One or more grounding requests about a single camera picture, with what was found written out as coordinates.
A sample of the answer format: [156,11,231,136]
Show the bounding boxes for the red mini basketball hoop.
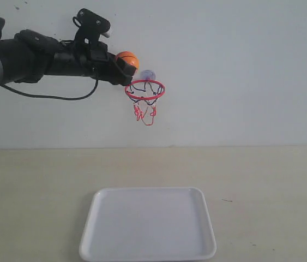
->
[124,79,166,126]

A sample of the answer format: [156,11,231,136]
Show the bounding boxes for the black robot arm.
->
[0,15,136,86]

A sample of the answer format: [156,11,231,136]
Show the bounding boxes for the black cable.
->
[0,69,100,101]

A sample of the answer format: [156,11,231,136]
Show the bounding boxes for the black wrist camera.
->
[73,8,112,49]

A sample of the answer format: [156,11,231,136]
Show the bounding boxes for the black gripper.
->
[52,40,136,86]

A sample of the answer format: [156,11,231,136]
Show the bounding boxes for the small orange basketball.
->
[115,51,140,69]

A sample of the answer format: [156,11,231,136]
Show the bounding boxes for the white plastic tray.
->
[79,187,216,261]

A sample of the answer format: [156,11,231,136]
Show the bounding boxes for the clear suction cup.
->
[140,70,156,81]

